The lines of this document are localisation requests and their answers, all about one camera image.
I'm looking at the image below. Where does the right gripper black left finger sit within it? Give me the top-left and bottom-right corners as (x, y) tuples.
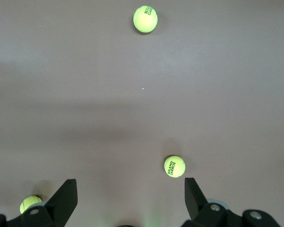
(6, 178), (78, 227)

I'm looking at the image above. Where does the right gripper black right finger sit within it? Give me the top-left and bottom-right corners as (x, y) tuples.
(181, 177), (229, 227)

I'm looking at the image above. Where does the yellow tennis ball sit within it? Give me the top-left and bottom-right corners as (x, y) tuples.
(164, 155), (186, 178)
(19, 194), (43, 215)
(133, 6), (159, 33)

